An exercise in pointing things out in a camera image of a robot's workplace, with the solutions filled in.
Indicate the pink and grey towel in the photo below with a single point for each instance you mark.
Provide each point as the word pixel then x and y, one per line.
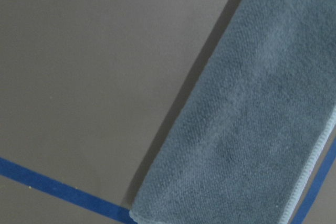
pixel 253 127

